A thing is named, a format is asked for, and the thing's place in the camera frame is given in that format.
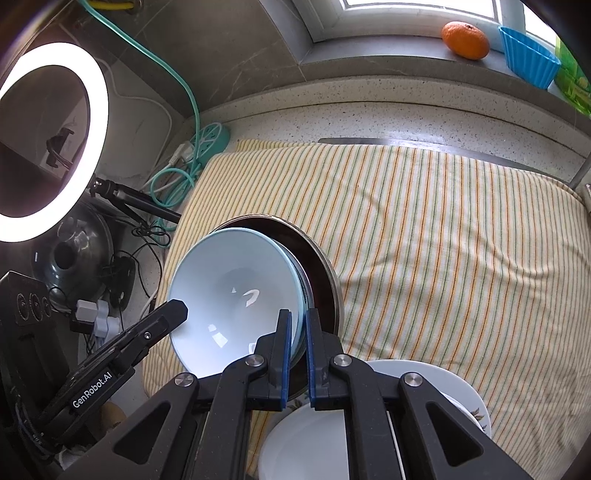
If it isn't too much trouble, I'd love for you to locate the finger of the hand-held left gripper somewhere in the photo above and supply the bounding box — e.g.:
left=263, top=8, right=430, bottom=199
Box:
left=99, top=299, right=189, bottom=367

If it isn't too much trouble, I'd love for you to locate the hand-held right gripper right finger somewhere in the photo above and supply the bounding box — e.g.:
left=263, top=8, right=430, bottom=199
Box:
left=305, top=309, right=532, bottom=480

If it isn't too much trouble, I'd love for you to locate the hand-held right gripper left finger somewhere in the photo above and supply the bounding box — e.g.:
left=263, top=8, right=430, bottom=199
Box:
left=58, top=310, right=293, bottom=480

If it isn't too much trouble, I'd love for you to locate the small steel bowl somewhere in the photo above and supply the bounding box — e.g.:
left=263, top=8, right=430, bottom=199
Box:
left=259, top=231, right=317, bottom=365

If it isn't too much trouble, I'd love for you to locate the white bowl with teal outside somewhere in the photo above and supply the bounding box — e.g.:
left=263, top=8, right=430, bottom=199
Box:
left=167, top=227, right=308, bottom=379

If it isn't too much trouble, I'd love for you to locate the large steel bowl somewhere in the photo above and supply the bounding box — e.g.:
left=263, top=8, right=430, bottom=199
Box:
left=212, top=213, right=345, bottom=398

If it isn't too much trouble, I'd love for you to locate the white plate with grey leaves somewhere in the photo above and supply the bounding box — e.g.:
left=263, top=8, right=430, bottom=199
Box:
left=257, top=367, right=462, bottom=480

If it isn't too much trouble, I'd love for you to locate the floral plate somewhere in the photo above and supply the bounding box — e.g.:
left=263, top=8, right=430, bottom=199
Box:
left=265, top=359, right=494, bottom=480

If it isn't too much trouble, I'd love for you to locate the black stand base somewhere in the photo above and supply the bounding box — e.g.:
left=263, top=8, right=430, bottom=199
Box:
left=113, top=257, right=137, bottom=296

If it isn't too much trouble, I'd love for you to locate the round steel lid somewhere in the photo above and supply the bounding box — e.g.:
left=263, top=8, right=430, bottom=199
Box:
left=34, top=203, right=115, bottom=310

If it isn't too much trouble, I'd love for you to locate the black tripod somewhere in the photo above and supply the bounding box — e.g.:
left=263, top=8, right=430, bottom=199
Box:
left=90, top=179, right=182, bottom=224

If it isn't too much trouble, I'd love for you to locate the striped cloth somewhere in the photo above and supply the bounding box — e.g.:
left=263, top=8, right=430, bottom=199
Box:
left=141, top=138, right=587, bottom=480

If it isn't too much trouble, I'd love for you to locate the teal power strip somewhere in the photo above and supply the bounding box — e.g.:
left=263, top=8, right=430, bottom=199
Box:
left=194, top=122, right=230, bottom=160

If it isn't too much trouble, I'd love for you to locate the orange fruit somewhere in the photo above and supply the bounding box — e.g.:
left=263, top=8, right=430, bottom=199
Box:
left=441, top=21, right=490, bottom=60

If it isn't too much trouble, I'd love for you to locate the blue fluted cup mould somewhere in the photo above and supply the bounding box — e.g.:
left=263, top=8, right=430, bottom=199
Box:
left=499, top=26, right=561, bottom=90

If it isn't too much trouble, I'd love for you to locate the green dish soap bottle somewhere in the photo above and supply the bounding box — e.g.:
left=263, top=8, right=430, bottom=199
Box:
left=554, top=37, right=591, bottom=116

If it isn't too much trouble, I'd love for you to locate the white ring light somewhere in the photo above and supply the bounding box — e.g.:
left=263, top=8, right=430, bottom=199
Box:
left=0, top=42, right=110, bottom=243

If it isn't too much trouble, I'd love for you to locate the teal hose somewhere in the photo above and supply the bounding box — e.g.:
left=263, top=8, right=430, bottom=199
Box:
left=76, top=0, right=201, bottom=232

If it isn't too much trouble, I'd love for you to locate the white window frame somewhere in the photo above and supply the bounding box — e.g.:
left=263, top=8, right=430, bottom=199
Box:
left=300, top=0, right=513, bottom=45

